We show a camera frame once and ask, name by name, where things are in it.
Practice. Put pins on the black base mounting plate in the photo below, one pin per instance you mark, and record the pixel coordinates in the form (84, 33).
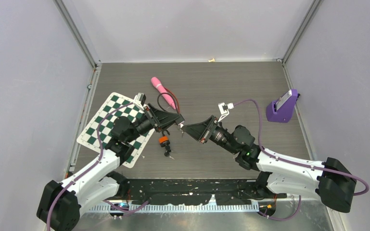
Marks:
(196, 191)

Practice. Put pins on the small silver keys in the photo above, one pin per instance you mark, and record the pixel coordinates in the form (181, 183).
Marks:
(180, 126)

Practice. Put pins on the pink toy microphone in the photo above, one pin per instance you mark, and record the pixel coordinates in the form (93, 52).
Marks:
(159, 86)

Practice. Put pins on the black headed keys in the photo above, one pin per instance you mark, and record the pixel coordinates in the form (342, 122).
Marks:
(168, 151)

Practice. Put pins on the red cable padlock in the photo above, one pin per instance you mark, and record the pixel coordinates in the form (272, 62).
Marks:
(174, 99)

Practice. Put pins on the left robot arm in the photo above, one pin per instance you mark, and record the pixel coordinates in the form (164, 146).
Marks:
(63, 203)

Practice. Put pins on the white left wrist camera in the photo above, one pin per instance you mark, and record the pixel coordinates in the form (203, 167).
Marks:
(139, 100)

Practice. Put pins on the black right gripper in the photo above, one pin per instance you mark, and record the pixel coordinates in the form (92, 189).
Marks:
(200, 131)

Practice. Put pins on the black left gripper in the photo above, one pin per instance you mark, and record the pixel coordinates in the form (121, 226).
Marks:
(161, 119)

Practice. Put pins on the orange black padlock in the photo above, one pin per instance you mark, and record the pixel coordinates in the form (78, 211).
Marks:
(164, 141)

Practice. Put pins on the green white chessboard mat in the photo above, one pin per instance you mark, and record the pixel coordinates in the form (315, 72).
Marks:
(115, 106)

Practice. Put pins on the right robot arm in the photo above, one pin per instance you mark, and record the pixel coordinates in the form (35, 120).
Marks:
(327, 181)

